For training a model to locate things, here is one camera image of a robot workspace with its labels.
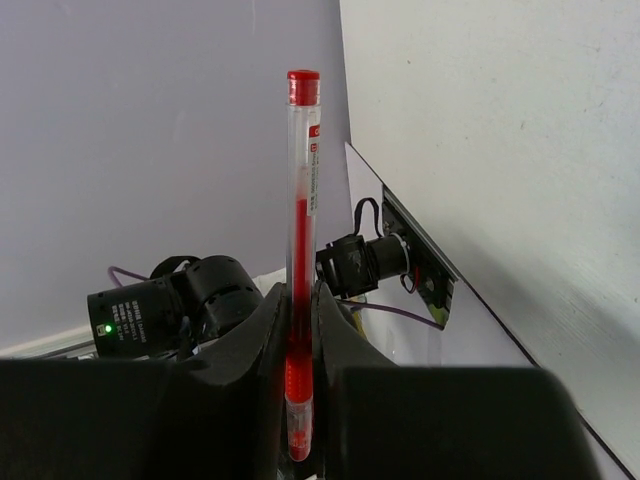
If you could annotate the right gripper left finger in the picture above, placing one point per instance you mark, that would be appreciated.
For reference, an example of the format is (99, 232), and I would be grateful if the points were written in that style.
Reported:
(216, 415)

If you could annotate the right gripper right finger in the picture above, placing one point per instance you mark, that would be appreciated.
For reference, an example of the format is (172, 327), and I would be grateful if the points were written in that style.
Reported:
(385, 421)

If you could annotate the red pen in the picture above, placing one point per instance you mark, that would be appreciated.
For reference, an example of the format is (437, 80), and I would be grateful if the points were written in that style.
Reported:
(304, 115)

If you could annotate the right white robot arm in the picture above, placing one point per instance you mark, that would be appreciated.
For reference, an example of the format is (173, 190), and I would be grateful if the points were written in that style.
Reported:
(179, 312)

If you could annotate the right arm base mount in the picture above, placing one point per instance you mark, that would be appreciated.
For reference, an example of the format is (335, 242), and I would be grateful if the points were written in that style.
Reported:
(387, 242)

